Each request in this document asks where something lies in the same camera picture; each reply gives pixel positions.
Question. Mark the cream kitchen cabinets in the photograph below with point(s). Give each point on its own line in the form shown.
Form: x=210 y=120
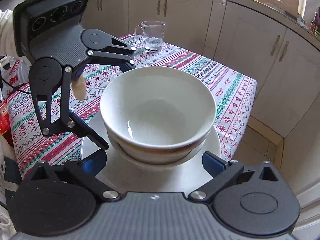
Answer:
x=284 y=65

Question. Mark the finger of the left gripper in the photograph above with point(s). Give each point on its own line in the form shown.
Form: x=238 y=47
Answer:
x=103 y=48
x=50 y=86

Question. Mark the white plate with fruit print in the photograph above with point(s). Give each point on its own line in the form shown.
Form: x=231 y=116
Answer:
x=123 y=176

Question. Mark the clear glass mug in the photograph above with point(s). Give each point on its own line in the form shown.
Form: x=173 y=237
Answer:
x=151 y=35

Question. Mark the white red plastic bag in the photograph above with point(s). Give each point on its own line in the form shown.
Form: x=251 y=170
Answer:
x=14 y=74

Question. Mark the operator hand under gripper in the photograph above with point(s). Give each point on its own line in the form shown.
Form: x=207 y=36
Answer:
x=79 y=88

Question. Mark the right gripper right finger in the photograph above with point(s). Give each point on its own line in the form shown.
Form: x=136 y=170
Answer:
x=253 y=200

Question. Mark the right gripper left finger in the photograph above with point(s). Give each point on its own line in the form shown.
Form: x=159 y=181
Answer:
x=54 y=200

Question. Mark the white bowl pink flowers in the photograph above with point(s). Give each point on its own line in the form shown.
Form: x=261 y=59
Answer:
x=158 y=109

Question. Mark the patterned red green tablecloth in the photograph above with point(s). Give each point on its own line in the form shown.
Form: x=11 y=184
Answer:
x=233 y=92

